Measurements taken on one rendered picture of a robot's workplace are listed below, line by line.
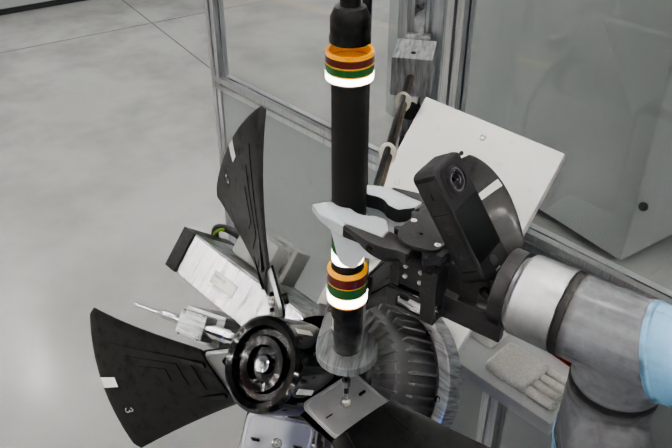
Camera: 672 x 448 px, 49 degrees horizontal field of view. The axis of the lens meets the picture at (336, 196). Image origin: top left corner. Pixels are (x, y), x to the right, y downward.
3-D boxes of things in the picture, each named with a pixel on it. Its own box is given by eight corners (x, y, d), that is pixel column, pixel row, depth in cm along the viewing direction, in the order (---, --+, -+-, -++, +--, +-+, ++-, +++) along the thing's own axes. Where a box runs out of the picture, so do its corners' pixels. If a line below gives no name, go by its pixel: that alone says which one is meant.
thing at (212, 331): (292, 367, 106) (137, 310, 127) (296, 351, 106) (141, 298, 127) (282, 365, 104) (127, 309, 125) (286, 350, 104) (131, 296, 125)
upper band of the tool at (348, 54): (330, 68, 68) (330, 38, 67) (377, 72, 68) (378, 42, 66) (320, 87, 65) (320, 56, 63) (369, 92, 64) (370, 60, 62)
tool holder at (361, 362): (326, 317, 90) (325, 252, 84) (384, 325, 88) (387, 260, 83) (309, 371, 82) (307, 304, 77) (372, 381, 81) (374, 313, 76)
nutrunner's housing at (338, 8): (333, 355, 88) (332, -37, 63) (365, 359, 87) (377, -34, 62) (326, 379, 84) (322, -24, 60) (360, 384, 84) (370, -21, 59)
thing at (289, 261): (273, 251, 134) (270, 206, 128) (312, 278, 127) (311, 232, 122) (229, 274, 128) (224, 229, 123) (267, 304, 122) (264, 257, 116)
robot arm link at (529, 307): (554, 300, 59) (591, 251, 64) (501, 278, 61) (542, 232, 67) (539, 368, 63) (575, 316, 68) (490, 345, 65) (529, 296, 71)
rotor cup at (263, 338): (260, 388, 104) (194, 382, 94) (308, 297, 104) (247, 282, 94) (330, 450, 96) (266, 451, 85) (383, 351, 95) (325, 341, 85)
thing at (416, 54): (397, 75, 138) (399, 31, 134) (435, 78, 137) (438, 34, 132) (389, 98, 130) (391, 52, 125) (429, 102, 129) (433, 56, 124)
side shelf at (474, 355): (469, 280, 165) (470, 269, 164) (617, 366, 143) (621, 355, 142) (395, 331, 151) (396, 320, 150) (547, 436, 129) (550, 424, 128)
